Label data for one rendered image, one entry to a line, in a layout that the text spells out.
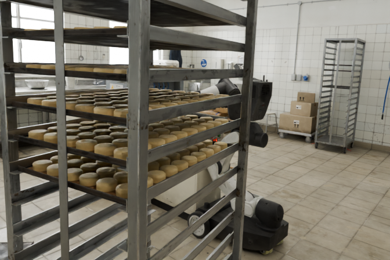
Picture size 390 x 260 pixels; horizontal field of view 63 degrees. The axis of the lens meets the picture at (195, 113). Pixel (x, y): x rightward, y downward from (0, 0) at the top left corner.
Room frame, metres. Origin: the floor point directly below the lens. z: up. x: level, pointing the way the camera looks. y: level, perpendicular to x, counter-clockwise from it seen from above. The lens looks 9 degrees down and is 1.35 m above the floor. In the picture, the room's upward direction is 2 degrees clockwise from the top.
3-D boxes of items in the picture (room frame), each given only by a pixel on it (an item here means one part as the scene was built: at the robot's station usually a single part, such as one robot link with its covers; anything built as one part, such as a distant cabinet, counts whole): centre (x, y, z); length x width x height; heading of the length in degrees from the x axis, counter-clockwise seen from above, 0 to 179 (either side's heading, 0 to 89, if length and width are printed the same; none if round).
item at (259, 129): (2.40, -0.42, 0.84); 0.28 x 0.13 x 0.18; 49
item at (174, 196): (2.86, 0.11, 0.45); 0.70 x 0.34 x 0.90; 49
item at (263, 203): (2.40, -0.42, 0.19); 0.64 x 0.52 x 0.33; 49
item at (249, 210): (2.38, -0.44, 0.28); 0.21 x 0.20 x 0.13; 49
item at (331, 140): (5.37, -2.41, 0.93); 0.64 x 0.51 x 1.78; 142
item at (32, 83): (4.87, 2.41, 0.94); 0.33 x 0.33 x 0.12
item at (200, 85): (7.65, -0.12, 0.93); 0.99 x 0.38 x 1.09; 49
